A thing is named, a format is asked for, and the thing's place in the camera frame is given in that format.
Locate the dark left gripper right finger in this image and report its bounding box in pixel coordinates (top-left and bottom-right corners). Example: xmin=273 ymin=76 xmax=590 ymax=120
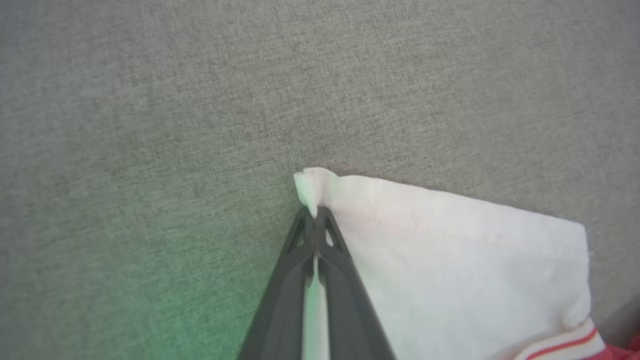
xmin=316 ymin=206 xmax=396 ymax=360

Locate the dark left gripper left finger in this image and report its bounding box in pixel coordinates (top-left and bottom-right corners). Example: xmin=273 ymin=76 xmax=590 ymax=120
xmin=237 ymin=206 xmax=317 ymax=360

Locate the red and white jersey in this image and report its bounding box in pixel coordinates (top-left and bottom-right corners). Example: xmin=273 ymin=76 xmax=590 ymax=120
xmin=293 ymin=167 xmax=640 ymax=360

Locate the grey fabric sofa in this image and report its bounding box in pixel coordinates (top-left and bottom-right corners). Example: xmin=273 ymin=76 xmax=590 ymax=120
xmin=0 ymin=0 xmax=640 ymax=360

